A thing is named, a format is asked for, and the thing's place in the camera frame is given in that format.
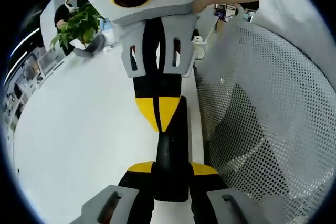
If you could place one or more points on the grey curved object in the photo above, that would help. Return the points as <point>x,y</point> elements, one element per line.
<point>92,48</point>

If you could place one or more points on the black remote control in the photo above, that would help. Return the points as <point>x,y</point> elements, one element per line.
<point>172,171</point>

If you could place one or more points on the green potted plant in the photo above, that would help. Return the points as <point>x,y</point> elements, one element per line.
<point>78,24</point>

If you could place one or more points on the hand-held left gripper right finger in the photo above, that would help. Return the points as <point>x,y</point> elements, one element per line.
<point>207,182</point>

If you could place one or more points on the person's white shirt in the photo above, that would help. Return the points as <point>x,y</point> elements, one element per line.
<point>288,3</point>

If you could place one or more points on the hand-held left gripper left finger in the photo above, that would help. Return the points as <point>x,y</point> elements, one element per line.
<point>136,179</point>

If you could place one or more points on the white plastic container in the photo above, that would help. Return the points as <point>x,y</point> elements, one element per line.
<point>113,37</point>

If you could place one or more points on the white perforated mesh basket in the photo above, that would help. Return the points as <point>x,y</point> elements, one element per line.
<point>275,129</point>

